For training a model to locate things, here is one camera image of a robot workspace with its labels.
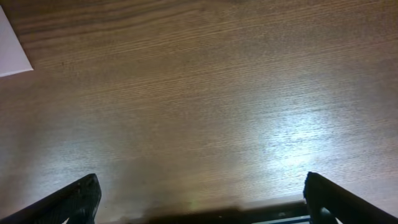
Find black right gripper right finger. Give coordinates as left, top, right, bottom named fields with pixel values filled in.
left=303, top=172, right=397, bottom=224

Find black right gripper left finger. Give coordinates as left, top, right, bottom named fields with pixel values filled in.
left=1, top=174, right=101, bottom=224

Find pink cardboard box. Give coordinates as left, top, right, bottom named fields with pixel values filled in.
left=0, top=7, right=33, bottom=77

